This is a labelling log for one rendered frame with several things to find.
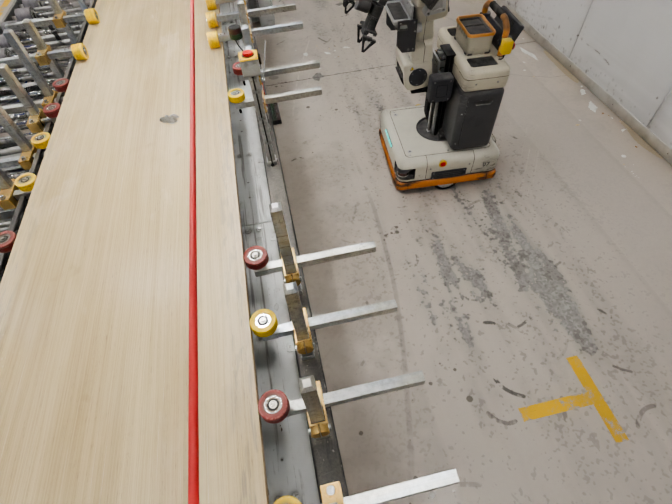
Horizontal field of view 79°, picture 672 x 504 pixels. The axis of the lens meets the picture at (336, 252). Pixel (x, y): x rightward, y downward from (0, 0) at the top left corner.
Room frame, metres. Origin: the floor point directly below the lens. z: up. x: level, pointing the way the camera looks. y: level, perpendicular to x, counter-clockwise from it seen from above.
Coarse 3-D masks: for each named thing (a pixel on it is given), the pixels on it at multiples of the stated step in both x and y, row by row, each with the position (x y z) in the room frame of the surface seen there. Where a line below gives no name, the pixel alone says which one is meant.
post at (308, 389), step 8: (312, 376) 0.33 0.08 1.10; (304, 384) 0.31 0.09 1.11; (312, 384) 0.31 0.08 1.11; (304, 392) 0.30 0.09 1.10; (312, 392) 0.30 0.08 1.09; (304, 400) 0.30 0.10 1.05; (312, 400) 0.30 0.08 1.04; (312, 408) 0.30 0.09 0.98; (320, 408) 0.30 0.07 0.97; (312, 416) 0.30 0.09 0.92; (320, 416) 0.30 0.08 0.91; (320, 432) 0.30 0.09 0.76
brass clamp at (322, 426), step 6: (318, 384) 0.40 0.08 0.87; (318, 390) 0.38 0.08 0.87; (324, 408) 0.33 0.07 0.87; (324, 414) 0.32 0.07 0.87; (324, 420) 0.30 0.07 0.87; (312, 426) 0.29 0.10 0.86; (318, 426) 0.29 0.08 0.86; (324, 426) 0.29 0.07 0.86; (330, 426) 0.29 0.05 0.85; (312, 432) 0.28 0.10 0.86; (318, 432) 0.27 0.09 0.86; (324, 432) 0.27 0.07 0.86
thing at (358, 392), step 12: (420, 372) 0.41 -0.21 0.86; (372, 384) 0.39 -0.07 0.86; (384, 384) 0.38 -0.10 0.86; (396, 384) 0.38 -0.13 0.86; (408, 384) 0.38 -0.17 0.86; (420, 384) 0.38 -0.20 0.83; (324, 396) 0.37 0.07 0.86; (336, 396) 0.36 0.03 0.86; (348, 396) 0.36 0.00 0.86; (360, 396) 0.36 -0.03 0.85; (300, 408) 0.34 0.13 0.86
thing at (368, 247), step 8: (336, 248) 0.89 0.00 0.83; (344, 248) 0.89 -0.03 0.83; (352, 248) 0.88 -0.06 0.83; (360, 248) 0.88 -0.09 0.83; (368, 248) 0.88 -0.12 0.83; (296, 256) 0.87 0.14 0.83; (304, 256) 0.87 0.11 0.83; (312, 256) 0.86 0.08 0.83; (320, 256) 0.86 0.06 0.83; (328, 256) 0.86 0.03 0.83; (336, 256) 0.86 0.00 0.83; (344, 256) 0.86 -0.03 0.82; (352, 256) 0.87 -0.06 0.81; (272, 264) 0.84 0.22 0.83; (280, 264) 0.84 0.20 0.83; (304, 264) 0.84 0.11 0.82; (312, 264) 0.85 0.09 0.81; (256, 272) 0.82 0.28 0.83; (264, 272) 0.82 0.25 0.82; (272, 272) 0.83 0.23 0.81
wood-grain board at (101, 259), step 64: (128, 0) 3.06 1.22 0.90; (128, 64) 2.20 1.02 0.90; (64, 128) 1.66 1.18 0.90; (128, 128) 1.62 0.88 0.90; (64, 192) 1.23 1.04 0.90; (128, 192) 1.20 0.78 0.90; (64, 256) 0.90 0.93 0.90; (128, 256) 0.88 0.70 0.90; (0, 320) 0.67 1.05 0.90; (64, 320) 0.65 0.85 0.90; (128, 320) 0.63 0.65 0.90; (0, 384) 0.46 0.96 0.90; (64, 384) 0.45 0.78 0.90; (128, 384) 0.43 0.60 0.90; (256, 384) 0.40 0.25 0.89; (0, 448) 0.29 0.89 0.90; (64, 448) 0.28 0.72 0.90; (128, 448) 0.26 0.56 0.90; (256, 448) 0.24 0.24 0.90
